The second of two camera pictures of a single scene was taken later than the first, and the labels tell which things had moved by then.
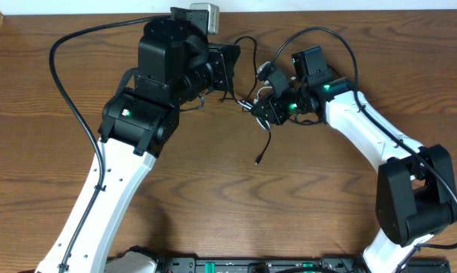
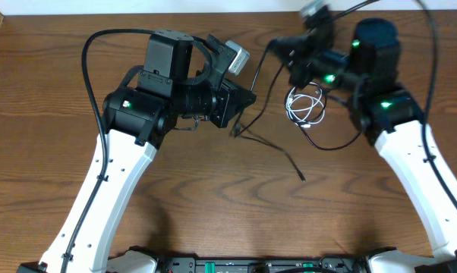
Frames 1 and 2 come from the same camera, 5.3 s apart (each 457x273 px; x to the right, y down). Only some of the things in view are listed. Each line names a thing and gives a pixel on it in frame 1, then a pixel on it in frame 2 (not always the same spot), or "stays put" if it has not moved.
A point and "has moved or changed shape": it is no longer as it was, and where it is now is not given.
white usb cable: x=247 y=105 has moved or changed shape
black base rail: x=304 y=265 stays put
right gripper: x=270 y=104 to x=304 y=66
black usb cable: x=232 y=96 to x=288 y=111
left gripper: x=225 y=67 to x=224 y=102
